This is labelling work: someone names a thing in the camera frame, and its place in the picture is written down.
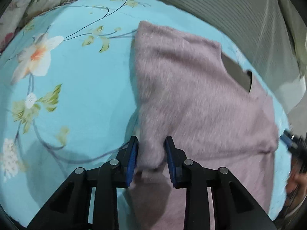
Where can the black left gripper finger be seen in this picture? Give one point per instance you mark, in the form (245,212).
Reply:
(290,140)

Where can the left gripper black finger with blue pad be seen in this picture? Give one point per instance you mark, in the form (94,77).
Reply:
(127,158)
(175,159)

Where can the mauve knitted sweater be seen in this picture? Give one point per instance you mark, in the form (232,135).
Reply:
(186,92)

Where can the person's right hand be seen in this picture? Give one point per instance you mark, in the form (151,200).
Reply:
(296,184)

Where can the cream satin pillow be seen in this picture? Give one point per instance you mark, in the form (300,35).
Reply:
(292,92)

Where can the light blue floral bedsheet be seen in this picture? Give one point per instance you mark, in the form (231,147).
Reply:
(68,92)

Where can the grey striped quilt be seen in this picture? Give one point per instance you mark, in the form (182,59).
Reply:
(258,29)

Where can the pink floral pillow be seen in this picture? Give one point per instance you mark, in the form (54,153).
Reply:
(19,13)

